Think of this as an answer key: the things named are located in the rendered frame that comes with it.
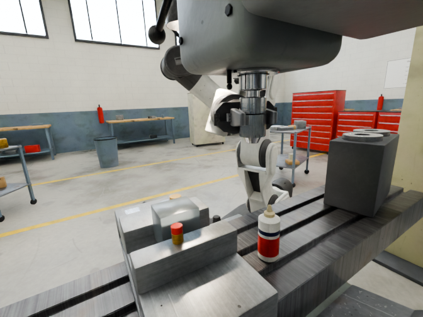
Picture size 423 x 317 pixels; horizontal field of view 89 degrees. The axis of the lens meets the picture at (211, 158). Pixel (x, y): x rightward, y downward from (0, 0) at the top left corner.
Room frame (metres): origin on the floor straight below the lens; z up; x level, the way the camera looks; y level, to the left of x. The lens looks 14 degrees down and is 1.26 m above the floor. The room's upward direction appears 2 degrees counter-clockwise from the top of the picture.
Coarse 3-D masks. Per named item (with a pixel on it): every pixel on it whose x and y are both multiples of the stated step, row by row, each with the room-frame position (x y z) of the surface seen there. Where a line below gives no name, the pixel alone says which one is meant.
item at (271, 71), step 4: (244, 68) 0.35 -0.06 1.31; (248, 68) 0.34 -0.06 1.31; (252, 68) 0.34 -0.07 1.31; (256, 68) 0.34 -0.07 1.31; (260, 68) 0.34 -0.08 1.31; (264, 68) 0.34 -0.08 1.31; (268, 68) 0.34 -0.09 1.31; (272, 68) 0.35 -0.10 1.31; (276, 68) 0.35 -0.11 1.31; (232, 72) 0.36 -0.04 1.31; (236, 72) 0.36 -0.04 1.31; (240, 72) 0.35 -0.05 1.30; (244, 72) 0.35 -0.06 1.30; (248, 72) 0.35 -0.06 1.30; (252, 72) 0.35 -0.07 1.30; (256, 72) 0.35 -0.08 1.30; (260, 72) 0.36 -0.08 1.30; (264, 72) 0.36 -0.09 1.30; (268, 72) 0.36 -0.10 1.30; (272, 72) 0.36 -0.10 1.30; (276, 72) 0.36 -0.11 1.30; (232, 76) 0.39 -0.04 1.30; (236, 76) 0.39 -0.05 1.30
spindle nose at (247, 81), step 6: (240, 78) 0.38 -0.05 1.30; (246, 78) 0.37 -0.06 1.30; (252, 78) 0.36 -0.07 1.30; (258, 78) 0.36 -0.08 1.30; (264, 78) 0.37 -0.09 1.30; (240, 84) 0.38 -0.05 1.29; (246, 84) 0.37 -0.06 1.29; (252, 84) 0.36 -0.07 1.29; (258, 84) 0.36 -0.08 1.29; (264, 84) 0.37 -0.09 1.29; (240, 90) 0.38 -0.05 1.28
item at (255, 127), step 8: (240, 104) 0.38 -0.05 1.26; (248, 104) 0.36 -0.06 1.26; (256, 104) 0.36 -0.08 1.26; (264, 104) 0.37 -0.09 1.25; (248, 112) 0.36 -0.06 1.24; (256, 112) 0.36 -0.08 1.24; (264, 112) 0.37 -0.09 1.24; (248, 120) 0.36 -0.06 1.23; (256, 120) 0.36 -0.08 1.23; (264, 120) 0.37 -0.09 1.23; (240, 128) 0.38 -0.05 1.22; (248, 128) 0.36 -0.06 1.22; (256, 128) 0.36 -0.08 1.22; (264, 128) 0.37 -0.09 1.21; (240, 136) 0.38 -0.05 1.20; (248, 136) 0.36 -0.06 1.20; (256, 136) 0.36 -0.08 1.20
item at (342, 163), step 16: (336, 144) 0.55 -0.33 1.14; (352, 144) 0.53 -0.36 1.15; (368, 144) 0.50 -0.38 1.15; (384, 144) 0.49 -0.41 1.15; (336, 160) 0.55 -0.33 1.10; (352, 160) 0.52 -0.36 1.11; (368, 160) 0.50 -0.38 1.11; (384, 160) 0.49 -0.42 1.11; (336, 176) 0.55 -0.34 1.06; (352, 176) 0.52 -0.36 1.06; (368, 176) 0.50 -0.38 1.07; (384, 176) 0.52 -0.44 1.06; (336, 192) 0.55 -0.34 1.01; (352, 192) 0.52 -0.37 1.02; (368, 192) 0.49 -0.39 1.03; (384, 192) 0.55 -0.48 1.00; (352, 208) 0.51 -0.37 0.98; (368, 208) 0.49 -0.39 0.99
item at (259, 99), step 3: (261, 96) 0.37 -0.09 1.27; (264, 96) 0.37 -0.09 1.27; (240, 99) 0.38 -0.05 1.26; (243, 99) 0.37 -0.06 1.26; (246, 99) 0.37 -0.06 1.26; (249, 99) 0.36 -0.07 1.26; (252, 99) 0.36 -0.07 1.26; (255, 99) 0.36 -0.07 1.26; (258, 99) 0.36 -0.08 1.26; (261, 99) 0.36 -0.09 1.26; (264, 99) 0.37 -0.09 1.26; (240, 102) 0.38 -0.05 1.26; (243, 102) 0.37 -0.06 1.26; (246, 102) 0.37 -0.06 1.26; (249, 102) 0.36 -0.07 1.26; (252, 102) 0.36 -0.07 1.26; (255, 102) 0.36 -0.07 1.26; (258, 102) 0.36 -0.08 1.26; (261, 102) 0.36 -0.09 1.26; (264, 102) 0.37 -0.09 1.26
